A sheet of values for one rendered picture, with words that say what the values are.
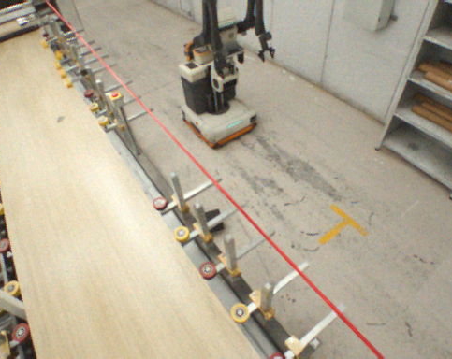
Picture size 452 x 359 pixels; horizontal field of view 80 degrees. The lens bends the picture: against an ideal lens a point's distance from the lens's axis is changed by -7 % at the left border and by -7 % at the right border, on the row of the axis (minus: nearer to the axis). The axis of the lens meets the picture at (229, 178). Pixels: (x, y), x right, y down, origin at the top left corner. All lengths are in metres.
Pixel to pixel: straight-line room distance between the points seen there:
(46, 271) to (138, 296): 0.53
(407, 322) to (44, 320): 2.26
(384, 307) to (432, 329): 0.35
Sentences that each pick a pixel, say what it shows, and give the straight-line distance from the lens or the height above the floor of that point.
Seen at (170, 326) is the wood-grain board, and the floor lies 0.90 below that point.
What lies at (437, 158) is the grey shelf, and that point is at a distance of 3.44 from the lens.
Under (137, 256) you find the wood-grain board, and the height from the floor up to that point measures 0.90.
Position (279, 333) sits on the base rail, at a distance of 1.54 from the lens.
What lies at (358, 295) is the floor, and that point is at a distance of 2.45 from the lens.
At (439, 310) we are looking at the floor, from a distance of 2.67.
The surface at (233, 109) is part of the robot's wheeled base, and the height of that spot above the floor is 0.28.
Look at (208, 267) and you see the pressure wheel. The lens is 1.42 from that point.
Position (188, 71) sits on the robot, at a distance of 2.99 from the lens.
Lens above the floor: 2.21
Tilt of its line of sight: 49 degrees down
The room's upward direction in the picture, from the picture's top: 6 degrees counter-clockwise
